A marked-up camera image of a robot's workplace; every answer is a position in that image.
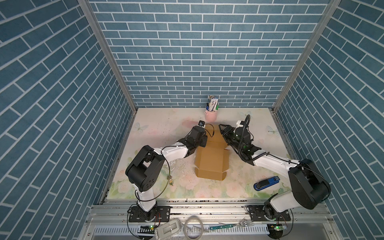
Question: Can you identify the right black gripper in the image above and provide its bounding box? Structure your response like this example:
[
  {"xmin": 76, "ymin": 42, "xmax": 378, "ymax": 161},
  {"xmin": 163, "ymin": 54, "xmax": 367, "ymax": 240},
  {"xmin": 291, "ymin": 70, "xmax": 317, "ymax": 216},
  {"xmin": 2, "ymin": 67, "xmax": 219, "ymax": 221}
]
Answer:
[{"xmin": 219, "ymin": 123, "xmax": 243, "ymax": 154}]

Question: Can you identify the brown cardboard paper box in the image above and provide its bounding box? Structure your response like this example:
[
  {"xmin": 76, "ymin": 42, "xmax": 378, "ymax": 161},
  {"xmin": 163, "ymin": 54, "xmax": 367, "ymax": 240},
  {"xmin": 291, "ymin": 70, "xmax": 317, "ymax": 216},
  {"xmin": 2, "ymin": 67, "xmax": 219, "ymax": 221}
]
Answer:
[{"xmin": 195, "ymin": 124, "xmax": 230, "ymax": 181}]

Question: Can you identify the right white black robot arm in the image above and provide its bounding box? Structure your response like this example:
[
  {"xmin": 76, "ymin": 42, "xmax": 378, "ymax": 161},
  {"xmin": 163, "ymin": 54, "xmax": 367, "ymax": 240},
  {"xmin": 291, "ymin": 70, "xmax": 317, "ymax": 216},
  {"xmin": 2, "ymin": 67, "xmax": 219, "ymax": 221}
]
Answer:
[{"xmin": 219, "ymin": 115, "xmax": 331, "ymax": 221}]

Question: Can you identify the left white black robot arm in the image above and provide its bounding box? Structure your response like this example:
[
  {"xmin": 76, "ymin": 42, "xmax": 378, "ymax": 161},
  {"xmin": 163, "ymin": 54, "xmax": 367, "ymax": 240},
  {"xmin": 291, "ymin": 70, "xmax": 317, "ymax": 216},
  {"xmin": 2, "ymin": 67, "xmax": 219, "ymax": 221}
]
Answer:
[{"xmin": 125, "ymin": 123, "xmax": 208, "ymax": 214}]

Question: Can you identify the pink pen holder cup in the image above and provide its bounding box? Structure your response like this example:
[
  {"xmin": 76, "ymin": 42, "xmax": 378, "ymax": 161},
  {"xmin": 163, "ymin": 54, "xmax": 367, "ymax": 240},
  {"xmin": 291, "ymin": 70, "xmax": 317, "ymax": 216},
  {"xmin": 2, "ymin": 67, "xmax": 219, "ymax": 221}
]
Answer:
[{"xmin": 205, "ymin": 110, "xmax": 218, "ymax": 123}]

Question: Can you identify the floral table mat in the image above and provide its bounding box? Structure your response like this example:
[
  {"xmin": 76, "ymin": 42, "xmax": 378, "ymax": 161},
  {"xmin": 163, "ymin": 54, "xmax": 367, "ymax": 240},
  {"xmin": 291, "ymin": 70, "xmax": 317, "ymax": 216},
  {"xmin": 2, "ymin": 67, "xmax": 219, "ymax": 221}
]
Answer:
[{"xmin": 107, "ymin": 108, "xmax": 291, "ymax": 200}]

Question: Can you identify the blue black stapler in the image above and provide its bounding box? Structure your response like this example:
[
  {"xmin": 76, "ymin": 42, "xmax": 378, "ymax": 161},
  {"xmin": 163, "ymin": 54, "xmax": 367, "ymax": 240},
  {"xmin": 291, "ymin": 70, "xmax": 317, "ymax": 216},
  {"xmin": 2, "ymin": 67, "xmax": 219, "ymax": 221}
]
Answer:
[{"xmin": 254, "ymin": 176, "xmax": 280, "ymax": 191}]

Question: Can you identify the white plastic device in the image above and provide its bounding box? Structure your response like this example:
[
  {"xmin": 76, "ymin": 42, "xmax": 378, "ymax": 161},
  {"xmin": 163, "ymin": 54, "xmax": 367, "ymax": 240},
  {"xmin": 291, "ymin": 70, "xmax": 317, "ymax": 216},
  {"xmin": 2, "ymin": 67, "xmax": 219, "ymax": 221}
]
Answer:
[{"xmin": 155, "ymin": 219, "xmax": 182, "ymax": 240}]

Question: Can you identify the silver fork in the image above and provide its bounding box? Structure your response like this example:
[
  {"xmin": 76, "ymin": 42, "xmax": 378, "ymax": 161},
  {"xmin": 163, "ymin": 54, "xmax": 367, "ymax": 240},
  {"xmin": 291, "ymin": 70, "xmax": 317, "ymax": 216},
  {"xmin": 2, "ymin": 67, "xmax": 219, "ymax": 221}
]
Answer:
[{"xmin": 219, "ymin": 218, "xmax": 254, "ymax": 228}]

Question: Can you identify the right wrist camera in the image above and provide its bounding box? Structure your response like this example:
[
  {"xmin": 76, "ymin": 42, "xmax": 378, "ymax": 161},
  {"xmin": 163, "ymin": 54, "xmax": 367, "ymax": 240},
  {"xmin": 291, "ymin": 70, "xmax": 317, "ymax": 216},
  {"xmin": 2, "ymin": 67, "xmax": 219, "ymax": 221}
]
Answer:
[{"xmin": 236, "ymin": 121, "xmax": 245, "ymax": 129}]

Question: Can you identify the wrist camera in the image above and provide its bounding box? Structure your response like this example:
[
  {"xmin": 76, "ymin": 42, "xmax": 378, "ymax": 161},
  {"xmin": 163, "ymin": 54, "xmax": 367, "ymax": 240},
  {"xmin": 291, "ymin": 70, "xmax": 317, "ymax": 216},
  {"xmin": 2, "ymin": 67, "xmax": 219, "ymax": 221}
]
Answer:
[
  {"xmin": 236, "ymin": 121, "xmax": 245, "ymax": 129},
  {"xmin": 198, "ymin": 121, "xmax": 206, "ymax": 128}
]

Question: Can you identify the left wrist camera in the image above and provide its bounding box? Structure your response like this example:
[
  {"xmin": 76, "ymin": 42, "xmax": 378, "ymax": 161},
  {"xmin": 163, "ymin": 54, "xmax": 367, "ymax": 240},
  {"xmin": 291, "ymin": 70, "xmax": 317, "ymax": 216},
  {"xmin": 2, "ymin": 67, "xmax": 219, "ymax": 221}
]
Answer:
[{"xmin": 198, "ymin": 121, "xmax": 206, "ymax": 128}]

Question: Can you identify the coiled grey cable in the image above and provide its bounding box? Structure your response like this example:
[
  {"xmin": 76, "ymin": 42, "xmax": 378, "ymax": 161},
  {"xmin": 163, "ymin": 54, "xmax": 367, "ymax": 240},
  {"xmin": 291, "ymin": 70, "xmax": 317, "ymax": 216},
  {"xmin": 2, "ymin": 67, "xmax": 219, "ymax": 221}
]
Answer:
[{"xmin": 182, "ymin": 215, "xmax": 205, "ymax": 240}]

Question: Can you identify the aluminium frame rail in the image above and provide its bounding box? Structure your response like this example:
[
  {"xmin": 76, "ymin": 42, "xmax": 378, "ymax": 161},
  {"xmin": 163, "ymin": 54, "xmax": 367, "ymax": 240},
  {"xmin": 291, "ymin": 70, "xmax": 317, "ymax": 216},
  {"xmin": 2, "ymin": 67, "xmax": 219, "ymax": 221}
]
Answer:
[{"xmin": 80, "ymin": 200, "xmax": 342, "ymax": 240}]

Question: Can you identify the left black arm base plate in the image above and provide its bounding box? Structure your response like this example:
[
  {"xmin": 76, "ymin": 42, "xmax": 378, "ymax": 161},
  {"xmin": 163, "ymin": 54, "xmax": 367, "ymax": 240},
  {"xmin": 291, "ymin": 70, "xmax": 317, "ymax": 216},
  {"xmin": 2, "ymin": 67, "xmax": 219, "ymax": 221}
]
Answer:
[{"xmin": 128, "ymin": 205, "xmax": 171, "ymax": 223}]

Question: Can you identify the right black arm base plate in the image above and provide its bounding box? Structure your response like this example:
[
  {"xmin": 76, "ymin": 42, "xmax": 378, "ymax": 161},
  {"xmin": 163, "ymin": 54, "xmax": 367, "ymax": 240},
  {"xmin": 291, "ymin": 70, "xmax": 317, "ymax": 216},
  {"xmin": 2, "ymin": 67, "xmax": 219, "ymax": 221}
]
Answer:
[{"xmin": 245, "ymin": 205, "xmax": 291, "ymax": 222}]

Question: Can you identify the green handled tool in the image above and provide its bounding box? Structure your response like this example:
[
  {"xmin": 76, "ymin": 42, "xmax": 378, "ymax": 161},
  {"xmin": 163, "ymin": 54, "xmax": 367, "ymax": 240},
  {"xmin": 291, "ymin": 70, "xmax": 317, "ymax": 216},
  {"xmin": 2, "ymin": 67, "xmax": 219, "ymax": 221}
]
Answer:
[{"xmin": 209, "ymin": 224, "xmax": 236, "ymax": 231}]

